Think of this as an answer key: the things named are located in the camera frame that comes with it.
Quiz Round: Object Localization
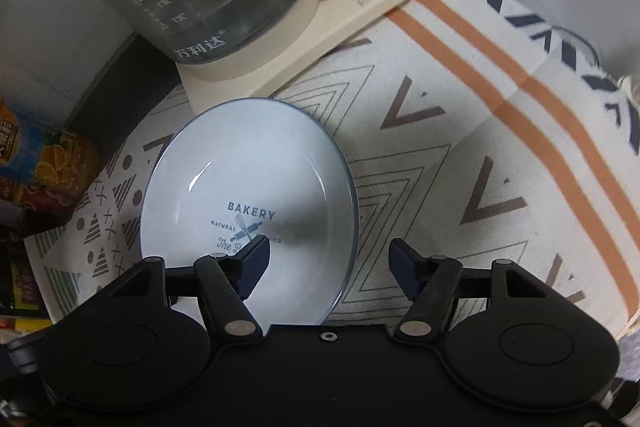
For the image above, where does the cream kettle base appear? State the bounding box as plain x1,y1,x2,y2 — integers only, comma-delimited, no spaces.
175,0,416,115

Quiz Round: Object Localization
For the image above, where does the orange juice bottle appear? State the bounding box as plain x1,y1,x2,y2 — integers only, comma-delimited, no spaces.
0,99,101,198

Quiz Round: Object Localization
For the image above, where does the soy sauce bottle yellow label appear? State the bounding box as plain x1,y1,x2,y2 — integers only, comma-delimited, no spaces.
7,252,53,320

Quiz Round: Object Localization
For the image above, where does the white deep plate blue rim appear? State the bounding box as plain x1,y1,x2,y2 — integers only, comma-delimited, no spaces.
139,98,360,325

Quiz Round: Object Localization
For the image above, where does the red drink can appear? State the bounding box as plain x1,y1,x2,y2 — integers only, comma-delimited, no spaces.
0,177,76,214

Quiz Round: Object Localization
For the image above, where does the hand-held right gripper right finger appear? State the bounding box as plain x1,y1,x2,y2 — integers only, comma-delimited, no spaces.
388,237,556,341

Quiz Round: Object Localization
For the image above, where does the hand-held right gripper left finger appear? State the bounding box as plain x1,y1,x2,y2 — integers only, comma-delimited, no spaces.
100,236,272,342

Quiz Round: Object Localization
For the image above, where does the thin black cable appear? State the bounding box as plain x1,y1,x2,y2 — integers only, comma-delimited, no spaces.
550,26,601,65

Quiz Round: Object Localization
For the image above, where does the patterned fringed table cloth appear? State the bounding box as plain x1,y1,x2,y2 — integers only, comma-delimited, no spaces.
22,0,640,343

